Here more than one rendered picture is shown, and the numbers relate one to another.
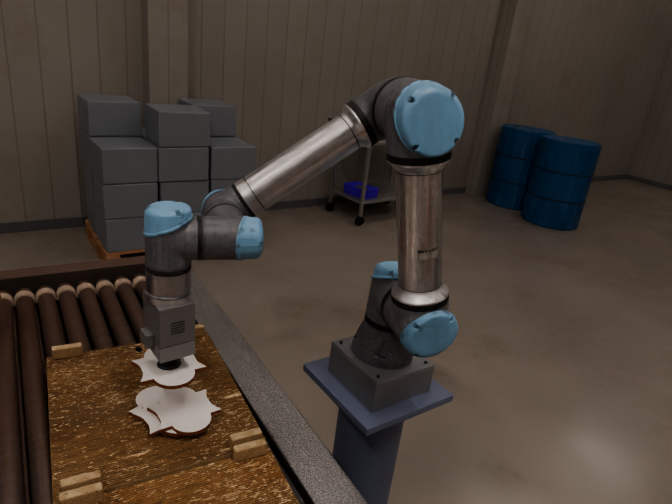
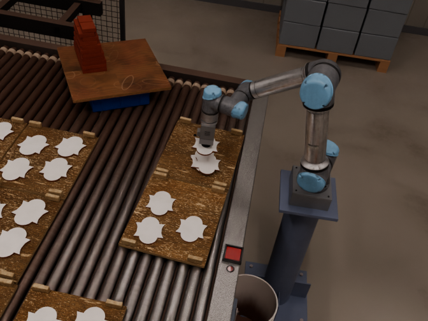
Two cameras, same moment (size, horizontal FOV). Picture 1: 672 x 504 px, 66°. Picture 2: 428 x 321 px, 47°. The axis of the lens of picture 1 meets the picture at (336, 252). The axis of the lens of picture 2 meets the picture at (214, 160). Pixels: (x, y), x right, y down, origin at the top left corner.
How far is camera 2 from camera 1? 132 cm
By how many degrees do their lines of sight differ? 38
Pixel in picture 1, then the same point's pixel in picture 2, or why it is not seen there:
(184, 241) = (213, 104)
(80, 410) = (176, 146)
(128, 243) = (293, 41)
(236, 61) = not seen: outside the picture
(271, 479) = (218, 202)
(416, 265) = (307, 149)
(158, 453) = (190, 174)
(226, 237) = (228, 108)
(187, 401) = (210, 161)
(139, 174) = not seen: outside the picture
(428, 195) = (313, 122)
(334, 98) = not seen: outside the picture
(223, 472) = (205, 192)
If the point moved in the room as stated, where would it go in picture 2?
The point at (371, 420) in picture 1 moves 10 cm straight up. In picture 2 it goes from (285, 207) to (289, 192)
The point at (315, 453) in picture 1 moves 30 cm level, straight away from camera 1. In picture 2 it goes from (243, 204) to (285, 173)
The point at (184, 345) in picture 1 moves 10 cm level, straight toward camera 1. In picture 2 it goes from (209, 141) to (198, 153)
